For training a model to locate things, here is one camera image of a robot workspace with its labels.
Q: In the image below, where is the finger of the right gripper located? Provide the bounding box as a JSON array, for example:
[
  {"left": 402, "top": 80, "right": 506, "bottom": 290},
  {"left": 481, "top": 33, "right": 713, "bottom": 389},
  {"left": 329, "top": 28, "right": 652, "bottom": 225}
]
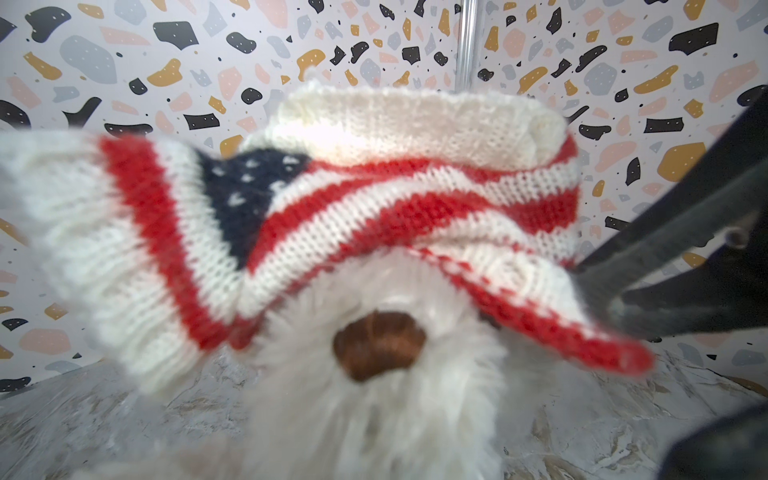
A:
[
  {"left": 573, "top": 94, "right": 767, "bottom": 300},
  {"left": 607, "top": 239, "right": 767, "bottom": 340}
]

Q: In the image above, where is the red white striped knit sweater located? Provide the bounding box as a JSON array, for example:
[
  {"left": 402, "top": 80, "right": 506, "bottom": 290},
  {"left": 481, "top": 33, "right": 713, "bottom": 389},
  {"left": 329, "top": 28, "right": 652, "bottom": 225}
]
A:
[{"left": 1, "top": 82, "right": 653, "bottom": 394}]

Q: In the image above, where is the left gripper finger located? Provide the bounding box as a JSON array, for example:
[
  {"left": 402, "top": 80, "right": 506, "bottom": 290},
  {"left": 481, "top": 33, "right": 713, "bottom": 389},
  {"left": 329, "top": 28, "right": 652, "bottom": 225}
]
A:
[{"left": 657, "top": 403, "right": 767, "bottom": 480}]

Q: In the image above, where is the white plush teddy bear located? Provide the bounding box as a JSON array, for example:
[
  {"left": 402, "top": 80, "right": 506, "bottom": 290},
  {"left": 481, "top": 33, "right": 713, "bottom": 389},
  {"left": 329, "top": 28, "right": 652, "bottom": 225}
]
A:
[{"left": 78, "top": 249, "right": 561, "bottom": 479}]

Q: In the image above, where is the right aluminium corner post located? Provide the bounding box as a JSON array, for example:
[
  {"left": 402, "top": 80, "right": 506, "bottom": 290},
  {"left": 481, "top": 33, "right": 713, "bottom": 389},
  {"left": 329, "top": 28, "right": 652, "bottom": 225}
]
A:
[{"left": 454, "top": 0, "right": 485, "bottom": 93}]

